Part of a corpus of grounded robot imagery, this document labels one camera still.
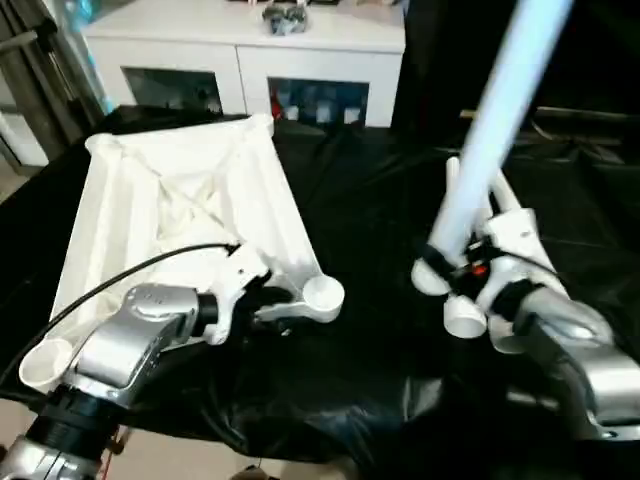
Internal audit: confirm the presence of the white cabinet with glass doors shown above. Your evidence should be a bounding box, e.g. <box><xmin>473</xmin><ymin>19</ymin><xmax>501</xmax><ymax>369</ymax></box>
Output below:
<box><xmin>81</xmin><ymin>0</ymin><xmax>407</xmax><ymax>130</ymax></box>

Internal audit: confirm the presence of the grey curtain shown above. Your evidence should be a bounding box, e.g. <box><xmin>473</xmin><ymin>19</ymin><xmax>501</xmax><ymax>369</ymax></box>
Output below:
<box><xmin>0</xmin><ymin>0</ymin><xmax>97</xmax><ymax>174</ymax></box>

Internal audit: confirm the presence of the blue white wrapped roll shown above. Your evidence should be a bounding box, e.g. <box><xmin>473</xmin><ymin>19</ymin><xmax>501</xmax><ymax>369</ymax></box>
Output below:
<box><xmin>58</xmin><ymin>0</ymin><xmax>110</xmax><ymax>117</ymax></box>

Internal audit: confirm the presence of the black backdrop cloth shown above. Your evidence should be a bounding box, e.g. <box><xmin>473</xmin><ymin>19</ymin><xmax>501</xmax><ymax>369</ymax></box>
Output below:
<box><xmin>391</xmin><ymin>0</ymin><xmax>640</xmax><ymax>132</ymax></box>

